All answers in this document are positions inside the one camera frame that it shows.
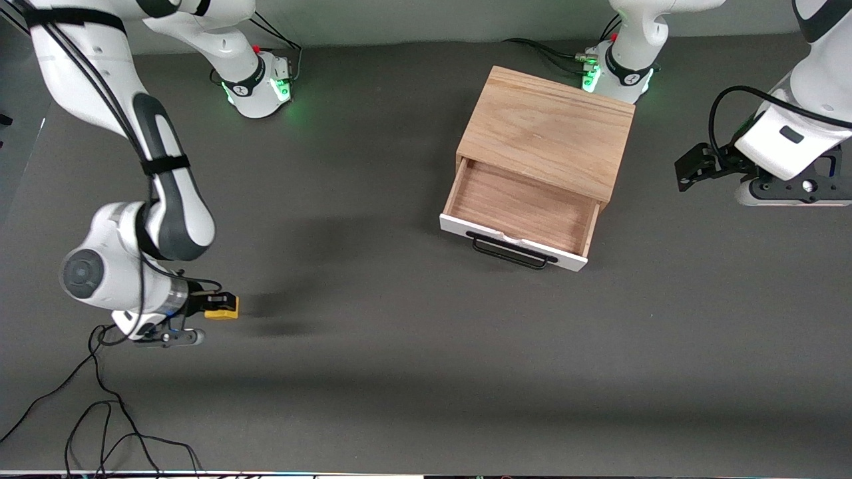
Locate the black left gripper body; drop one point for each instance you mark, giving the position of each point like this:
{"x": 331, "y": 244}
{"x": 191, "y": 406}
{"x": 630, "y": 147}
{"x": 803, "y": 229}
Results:
{"x": 724, "y": 159}

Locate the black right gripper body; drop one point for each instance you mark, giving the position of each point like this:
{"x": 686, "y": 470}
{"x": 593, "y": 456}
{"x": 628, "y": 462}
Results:
{"x": 195, "y": 303}

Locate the yellow block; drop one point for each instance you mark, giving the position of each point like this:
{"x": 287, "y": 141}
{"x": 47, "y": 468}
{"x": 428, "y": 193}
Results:
{"x": 219, "y": 314}

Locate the white-fronted wooden drawer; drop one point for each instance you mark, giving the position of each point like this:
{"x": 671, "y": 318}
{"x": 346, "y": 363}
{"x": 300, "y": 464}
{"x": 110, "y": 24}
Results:
{"x": 519, "y": 206}

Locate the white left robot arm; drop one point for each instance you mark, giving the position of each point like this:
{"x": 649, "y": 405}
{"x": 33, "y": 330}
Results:
{"x": 792, "y": 146}

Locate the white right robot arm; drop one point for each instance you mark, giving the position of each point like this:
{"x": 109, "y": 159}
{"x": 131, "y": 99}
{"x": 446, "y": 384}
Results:
{"x": 173, "y": 213}

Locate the wooden drawer cabinet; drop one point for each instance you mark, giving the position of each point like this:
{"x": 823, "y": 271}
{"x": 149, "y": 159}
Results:
{"x": 546, "y": 120}

